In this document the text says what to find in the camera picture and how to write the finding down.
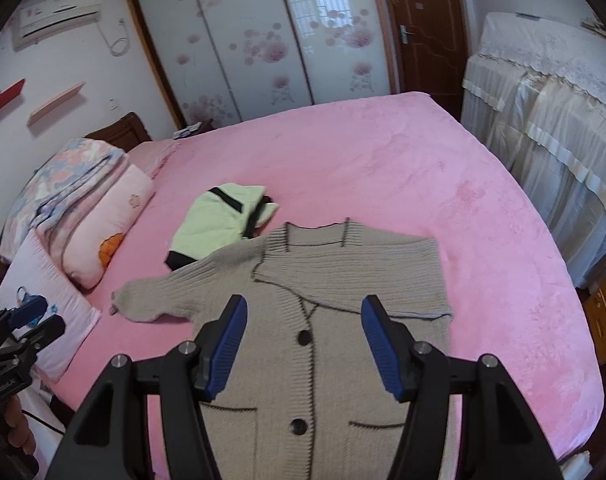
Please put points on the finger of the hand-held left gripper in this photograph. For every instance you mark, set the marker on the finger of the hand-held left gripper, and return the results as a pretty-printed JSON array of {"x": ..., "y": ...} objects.
[
  {"x": 48, "y": 331},
  {"x": 30, "y": 308}
]

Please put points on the red wall shelf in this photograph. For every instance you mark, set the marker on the red wall shelf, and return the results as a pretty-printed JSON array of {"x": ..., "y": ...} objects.
[{"x": 3, "y": 100}]

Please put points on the folded floral quilt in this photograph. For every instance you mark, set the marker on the folded floral quilt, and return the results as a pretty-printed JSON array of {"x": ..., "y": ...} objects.
[{"x": 68, "y": 180}]

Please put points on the pink pillow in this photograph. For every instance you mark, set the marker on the pink pillow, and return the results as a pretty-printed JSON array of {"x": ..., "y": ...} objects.
[{"x": 118, "y": 210}]

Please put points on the person's left hand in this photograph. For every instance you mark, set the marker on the person's left hand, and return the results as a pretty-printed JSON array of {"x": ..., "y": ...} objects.
[{"x": 15, "y": 425}]

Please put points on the floral sliding door wardrobe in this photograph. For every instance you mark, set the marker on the floral sliding door wardrobe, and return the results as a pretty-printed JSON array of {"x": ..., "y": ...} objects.
[{"x": 253, "y": 35}]

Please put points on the white air conditioner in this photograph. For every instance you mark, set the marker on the white air conditioner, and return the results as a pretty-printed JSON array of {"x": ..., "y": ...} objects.
[{"x": 58, "y": 15}]

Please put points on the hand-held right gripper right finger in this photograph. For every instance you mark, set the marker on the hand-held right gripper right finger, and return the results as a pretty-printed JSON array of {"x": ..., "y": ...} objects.
[{"x": 380, "y": 350}]

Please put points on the pink wall shelf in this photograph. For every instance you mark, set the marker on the pink wall shelf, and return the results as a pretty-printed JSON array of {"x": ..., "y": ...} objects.
[{"x": 55, "y": 105}]

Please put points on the dark wooden headboard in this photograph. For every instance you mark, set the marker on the dark wooden headboard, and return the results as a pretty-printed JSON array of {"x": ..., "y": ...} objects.
[{"x": 128, "y": 132}]

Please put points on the pink bed blanket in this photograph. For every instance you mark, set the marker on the pink bed blanket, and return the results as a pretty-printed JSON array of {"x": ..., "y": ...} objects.
[{"x": 383, "y": 170}]

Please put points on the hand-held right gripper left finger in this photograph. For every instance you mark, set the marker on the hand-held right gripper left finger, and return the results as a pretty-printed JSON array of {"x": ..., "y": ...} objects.
[{"x": 228, "y": 345}]

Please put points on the furniture with white lace cover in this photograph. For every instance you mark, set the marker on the furniture with white lace cover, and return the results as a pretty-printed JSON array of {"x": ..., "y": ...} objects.
[{"x": 548, "y": 110}]

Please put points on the white pillow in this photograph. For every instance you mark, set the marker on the white pillow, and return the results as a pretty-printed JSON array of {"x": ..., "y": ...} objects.
[{"x": 48, "y": 280}]

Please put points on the light green and black garment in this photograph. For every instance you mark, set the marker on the light green and black garment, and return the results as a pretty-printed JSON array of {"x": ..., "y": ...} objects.
[{"x": 213, "y": 225}]

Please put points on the grey knit cardigan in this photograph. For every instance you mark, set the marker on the grey knit cardigan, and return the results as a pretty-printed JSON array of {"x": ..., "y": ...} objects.
[{"x": 283, "y": 280}]

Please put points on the brown wooden door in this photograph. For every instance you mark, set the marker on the brown wooden door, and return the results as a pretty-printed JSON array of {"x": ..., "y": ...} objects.
[{"x": 428, "y": 35}]

